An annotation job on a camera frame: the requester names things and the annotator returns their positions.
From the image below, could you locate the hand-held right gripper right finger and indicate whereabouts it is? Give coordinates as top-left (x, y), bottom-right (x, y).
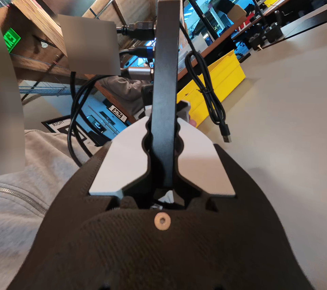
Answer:
top-left (175, 117), bottom-right (236, 196)

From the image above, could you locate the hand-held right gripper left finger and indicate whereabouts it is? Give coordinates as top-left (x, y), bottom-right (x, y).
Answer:
top-left (88, 116), bottom-right (153, 198)

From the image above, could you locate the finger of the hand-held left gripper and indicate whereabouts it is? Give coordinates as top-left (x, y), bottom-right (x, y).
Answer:
top-left (176, 100), bottom-right (191, 120)

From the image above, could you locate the silver-plug braided usb cable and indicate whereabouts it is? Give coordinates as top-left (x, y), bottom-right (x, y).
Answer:
top-left (70, 66), bottom-right (154, 158)

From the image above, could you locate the black hub cable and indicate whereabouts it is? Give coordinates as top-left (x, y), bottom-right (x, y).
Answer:
top-left (179, 21), bottom-right (232, 144)

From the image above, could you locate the black usb hub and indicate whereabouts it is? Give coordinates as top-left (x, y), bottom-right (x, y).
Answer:
top-left (150, 0), bottom-right (182, 189)

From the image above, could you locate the yellow plastic bin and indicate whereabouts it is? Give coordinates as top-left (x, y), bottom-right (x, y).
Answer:
top-left (176, 49), bottom-right (246, 127)

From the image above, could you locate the thick black usb cable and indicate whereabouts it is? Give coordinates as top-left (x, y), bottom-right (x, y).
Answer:
top-left (67, 21), bottom-right (157, 166)

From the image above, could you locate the person's left forearm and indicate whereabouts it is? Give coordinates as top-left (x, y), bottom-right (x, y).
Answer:
top-left (24, 129), bottom-right (103, 175)

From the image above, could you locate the square marker tag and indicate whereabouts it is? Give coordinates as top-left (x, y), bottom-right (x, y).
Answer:
top-left (108, 104), bottom-right (128, 123)

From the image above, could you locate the framed marker sign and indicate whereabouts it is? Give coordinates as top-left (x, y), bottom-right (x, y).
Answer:
top-left (42, 116), bottom-right (101, 147)

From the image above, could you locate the black charger box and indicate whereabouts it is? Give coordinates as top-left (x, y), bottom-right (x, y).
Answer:
top-left (249, 32), bottom-right (265, 51)
top-left (264, 22), bottom-right (284, 43)

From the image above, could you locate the person's grey hoodie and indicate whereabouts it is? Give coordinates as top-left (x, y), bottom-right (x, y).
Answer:
top-left (0, 167), bottom-right (64, 290)

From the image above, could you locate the green exit sign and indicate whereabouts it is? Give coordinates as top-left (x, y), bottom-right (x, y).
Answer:
top-left (2, 27), bottom-right (21, 54)

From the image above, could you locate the black table mat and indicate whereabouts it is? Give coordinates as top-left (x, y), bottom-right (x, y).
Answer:
top-left (281, 14), bottom-right (327, 40)

